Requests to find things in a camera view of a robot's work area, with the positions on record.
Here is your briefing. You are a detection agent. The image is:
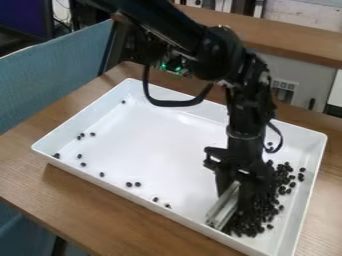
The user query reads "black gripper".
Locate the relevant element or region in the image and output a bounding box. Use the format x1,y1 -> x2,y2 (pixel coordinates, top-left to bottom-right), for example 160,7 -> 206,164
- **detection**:
203,126 -> 274,216

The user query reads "pile of black bits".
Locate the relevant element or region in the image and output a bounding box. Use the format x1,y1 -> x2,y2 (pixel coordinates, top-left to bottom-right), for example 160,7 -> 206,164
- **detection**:
220,141 -> 309,239

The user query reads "white tray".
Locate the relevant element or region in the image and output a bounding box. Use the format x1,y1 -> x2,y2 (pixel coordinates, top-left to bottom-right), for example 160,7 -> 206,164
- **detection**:
29,77 -> 329,256

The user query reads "wooden desk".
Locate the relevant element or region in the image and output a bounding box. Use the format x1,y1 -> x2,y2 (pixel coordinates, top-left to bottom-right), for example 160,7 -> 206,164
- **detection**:
171,2 -> 342,70

